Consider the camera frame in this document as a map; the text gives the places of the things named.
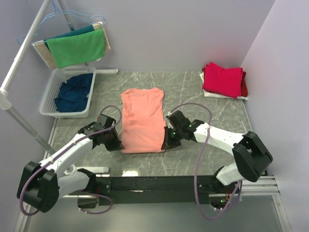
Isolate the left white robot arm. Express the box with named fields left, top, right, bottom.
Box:
left=17, top=114, right=123, bottom=216

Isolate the green towel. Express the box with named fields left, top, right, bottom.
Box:
left=46, top=29, right=105, bottom=69

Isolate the folded white t shirt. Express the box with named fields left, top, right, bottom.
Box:
left=199, top=72, right=248, bottom=101

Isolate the white clothes rack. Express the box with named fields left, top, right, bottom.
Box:
left=0, top=0, right=119, bottom=177

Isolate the beige towel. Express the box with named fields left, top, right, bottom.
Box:
left=32, top=22, right=111, bottom=69

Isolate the aluminium rail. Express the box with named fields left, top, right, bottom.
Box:
left=13, top=175, right=290, bottom=232

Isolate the navy blue t shirt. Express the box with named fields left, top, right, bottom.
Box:
left=54, top=73, right=93, bottom=113

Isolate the teal towel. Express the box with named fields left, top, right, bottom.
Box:
left=44, top=25, right=96, bottom=54

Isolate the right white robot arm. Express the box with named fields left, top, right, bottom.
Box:
left=162, top=110, right=275, bottom=193

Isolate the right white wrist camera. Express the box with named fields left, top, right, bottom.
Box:
left=166, top=111, right=174, bottom=129

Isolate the salmon pink t shirt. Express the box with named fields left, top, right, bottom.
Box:
left=121, top=87, right=166, bottom=154

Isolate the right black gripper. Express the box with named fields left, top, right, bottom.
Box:
left=162, top=126, right=184, bottom=151

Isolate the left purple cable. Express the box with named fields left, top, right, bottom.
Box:
left=19, top=105, right=123, bottom=216

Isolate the white plastic laundry basket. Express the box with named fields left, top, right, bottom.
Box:
left=39, top=66, right=97, bottom=118

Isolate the black base beam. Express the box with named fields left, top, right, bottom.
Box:
left=67, top=175, right=241, bottom=209

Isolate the folded magenta t shirt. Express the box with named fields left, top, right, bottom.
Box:
left=202, top=62, right=243, bottom=99

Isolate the blue wire hanger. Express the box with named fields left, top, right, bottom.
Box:
left=17, top=0, right=106, bottom=46

